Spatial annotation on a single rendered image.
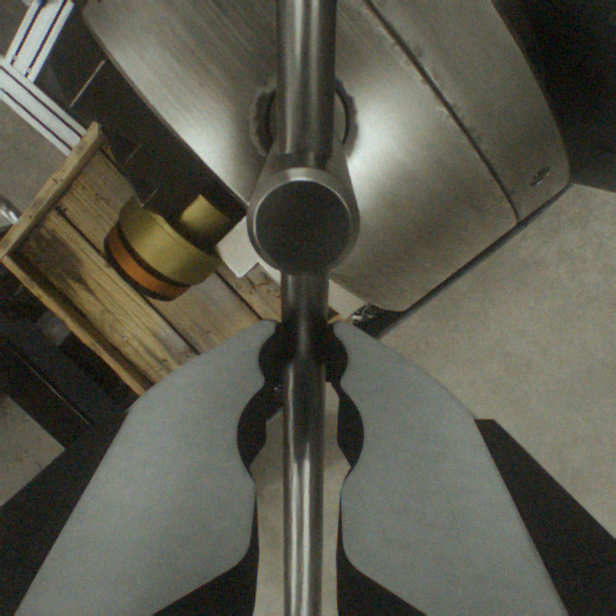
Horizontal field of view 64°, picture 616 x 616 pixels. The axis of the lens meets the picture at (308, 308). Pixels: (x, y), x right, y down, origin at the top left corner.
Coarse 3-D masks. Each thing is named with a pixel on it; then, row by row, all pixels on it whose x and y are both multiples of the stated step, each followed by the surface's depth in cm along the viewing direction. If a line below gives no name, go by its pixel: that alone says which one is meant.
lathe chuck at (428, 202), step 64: (128, 0) 20; (192, 0) 19; (256, 0) 18; (128, 64) 20; (192, 64) 19; (256, 64) 19; (384, 64) 19; (192, 128) 20; (256, 128) 20; (384, 128) 20; (448, 128) 20; (384, 192) 22; (448, 192) 23; (384, 256) 24; (448, 256) 27
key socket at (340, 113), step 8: (336, 96) 19; (272, 104) 20; (336, 104) 20; (344, 104) 20; (272, 112) 20; (336, 112) 20; (344, 112) 20; (272, 120) 20; (336, 120) 20; (344, 120) 20; (272, 128) 20; (336, 128) 20; (344, 128) 20; (272, 136) 20; (344, 136) 20
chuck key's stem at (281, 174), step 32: (288, 160) 10; (320, 160) 10; (256, 192) 9; (288, 192) 9; (320, 192) 9; (352, 192) 9; (256, 224) 9; (288, 224) 9; (320, 224) 9; (352, 224) 9; (288, 256) 10; (320, 256) 10
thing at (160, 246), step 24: (216, 192) 40; (120, 216) 36; (144, 216) 34; (192, 216) 35; (216, 216) 35; (240, 216) 37; (120, 240) 36; (144, 240) 35; (168, 240) 34; (192, 240) 35; (216, 240) 37; (120, 264) 36; (144, 264) 36; (168, 264) 35; (192, 264) 36; (216, 264) 38; (144, 288) 37; (168, 288) 38
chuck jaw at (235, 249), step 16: (240, 224) 35; (224, 240) 36; (240, 240) 36; (224, 256) 36; (240, 256) 36; (256, 256) 36; (240, 272) 36; (272, 272) 36; (336, 288) 35; (336, 304) 36; (352, 304) 36
